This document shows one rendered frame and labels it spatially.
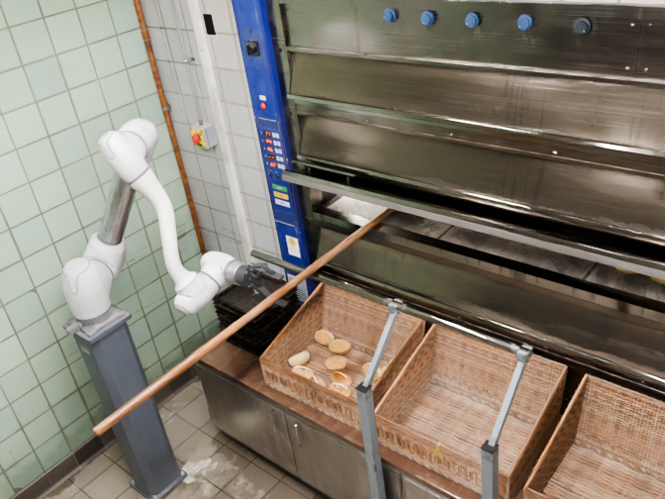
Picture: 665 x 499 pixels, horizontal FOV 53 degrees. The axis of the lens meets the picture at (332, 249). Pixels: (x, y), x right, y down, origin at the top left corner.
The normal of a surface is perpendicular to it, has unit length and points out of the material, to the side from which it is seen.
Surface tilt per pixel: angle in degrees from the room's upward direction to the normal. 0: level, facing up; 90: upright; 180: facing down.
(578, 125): 69
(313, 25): 90
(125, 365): 90
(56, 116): 90
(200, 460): 0
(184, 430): 0
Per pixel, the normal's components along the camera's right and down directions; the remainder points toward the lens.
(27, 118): 0.76, 0.25
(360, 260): -0.64, 0.15
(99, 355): 0.11, 0.50
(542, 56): -0.63, 0.47
